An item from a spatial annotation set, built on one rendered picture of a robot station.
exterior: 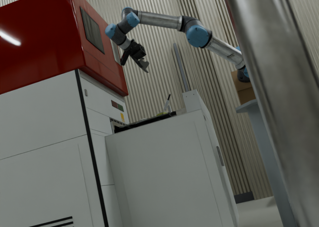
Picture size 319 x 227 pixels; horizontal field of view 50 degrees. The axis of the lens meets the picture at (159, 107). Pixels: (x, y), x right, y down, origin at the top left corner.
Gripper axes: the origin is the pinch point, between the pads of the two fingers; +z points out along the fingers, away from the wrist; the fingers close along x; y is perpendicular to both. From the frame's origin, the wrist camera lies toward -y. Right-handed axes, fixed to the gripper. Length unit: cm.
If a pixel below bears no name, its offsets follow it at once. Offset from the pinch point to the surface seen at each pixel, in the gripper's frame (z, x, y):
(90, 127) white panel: -10, -30, -40
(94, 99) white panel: -7.5, -4.6, -37.1
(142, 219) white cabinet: 35, -70, -47
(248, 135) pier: 293, 131, -16
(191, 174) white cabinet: 38, -60, -10
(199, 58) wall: 231, 264, -16
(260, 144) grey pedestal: 73, -43, 27
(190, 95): 25.1, -18.5, 11.8
